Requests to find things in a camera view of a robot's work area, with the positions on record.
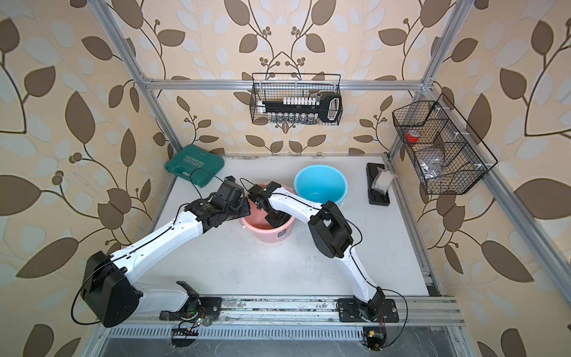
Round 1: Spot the green plastic tool case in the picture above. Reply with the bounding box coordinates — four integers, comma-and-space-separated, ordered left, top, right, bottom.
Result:
164, 144, 225, 187

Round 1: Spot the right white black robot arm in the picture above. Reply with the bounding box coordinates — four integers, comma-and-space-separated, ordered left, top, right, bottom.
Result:
248, 181, 385, 322

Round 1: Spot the black wire basket wall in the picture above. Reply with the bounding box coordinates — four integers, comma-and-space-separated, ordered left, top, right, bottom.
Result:
392, 94, 498, 195
249, 71, 343, 126

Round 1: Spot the blue plastic bucket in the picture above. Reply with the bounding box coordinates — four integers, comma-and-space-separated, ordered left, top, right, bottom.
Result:
294, 165, 349, 207

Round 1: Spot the silver foil bag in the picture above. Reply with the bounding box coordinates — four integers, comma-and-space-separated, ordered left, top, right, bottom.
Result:
417, 147, 445, 180

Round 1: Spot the black wire basket right wall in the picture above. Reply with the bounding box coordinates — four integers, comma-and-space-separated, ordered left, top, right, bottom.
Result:
392, 94, 498, 195

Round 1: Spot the aluminium front rail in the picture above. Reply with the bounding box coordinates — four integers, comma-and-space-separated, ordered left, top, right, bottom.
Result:
123, 295, 465, 327

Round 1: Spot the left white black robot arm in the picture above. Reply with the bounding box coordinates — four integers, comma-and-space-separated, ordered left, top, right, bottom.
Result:
77, 176, 251, 327

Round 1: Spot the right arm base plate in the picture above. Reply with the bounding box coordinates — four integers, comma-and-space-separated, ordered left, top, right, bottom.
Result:
335, 297, 400, 324

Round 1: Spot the black tray with plastic bag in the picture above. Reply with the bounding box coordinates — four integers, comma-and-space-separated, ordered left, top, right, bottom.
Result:
366, 163, 395, 207

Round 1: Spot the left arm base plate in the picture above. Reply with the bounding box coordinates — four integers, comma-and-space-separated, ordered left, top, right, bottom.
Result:
159, 297, 223, 321

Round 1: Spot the black wire basket back wall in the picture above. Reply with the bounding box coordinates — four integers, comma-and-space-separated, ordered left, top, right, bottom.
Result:
249, 71, 343, 126

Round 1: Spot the pink plastic bucket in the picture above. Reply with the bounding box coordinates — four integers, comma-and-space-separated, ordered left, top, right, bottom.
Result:
239, 201, 295, 243

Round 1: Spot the black socket set holder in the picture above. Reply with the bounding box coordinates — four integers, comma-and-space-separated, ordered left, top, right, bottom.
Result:
254, 94, 343, 124

